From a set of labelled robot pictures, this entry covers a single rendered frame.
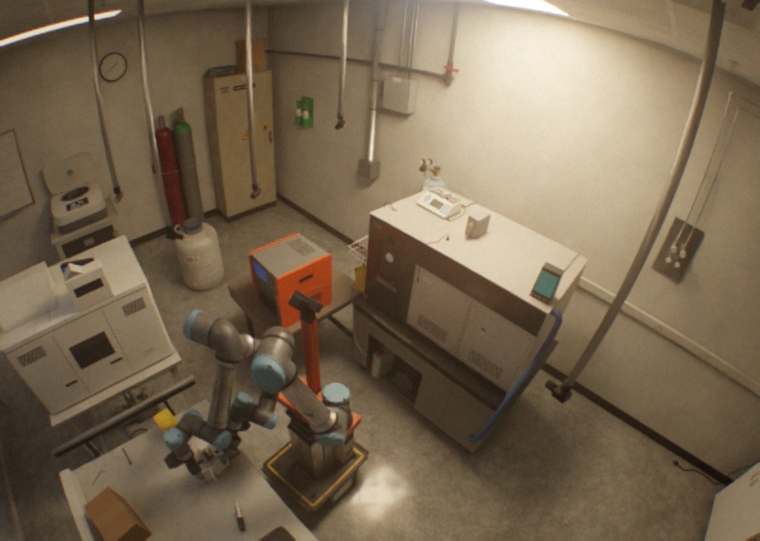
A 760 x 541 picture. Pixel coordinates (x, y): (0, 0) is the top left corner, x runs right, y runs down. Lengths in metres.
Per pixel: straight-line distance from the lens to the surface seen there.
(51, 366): 2.14
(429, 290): 2.17
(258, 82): 4.85
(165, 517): 1.83
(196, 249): 3.77
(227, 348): 1.33
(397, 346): 2.54
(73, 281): 1.86
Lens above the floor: 2.52
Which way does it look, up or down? 35 degrees down
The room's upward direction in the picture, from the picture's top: 5 degrees clockwise
